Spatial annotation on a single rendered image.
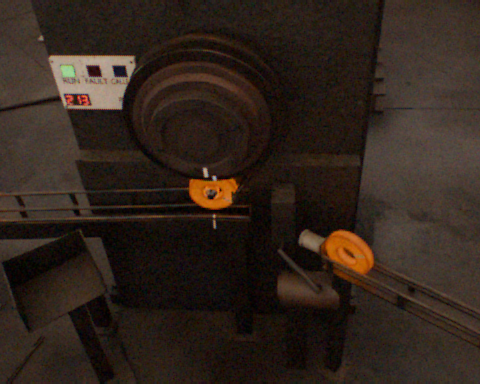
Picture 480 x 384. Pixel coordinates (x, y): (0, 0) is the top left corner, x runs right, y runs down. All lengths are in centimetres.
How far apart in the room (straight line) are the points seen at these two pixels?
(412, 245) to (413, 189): 39
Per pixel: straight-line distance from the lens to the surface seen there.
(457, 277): 276
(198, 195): 188
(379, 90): 353
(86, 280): 198
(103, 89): 183
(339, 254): 184
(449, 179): 321
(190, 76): 154
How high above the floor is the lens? 210
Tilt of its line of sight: 44 degrees down
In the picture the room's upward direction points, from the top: 4 degrees counter-clockwise
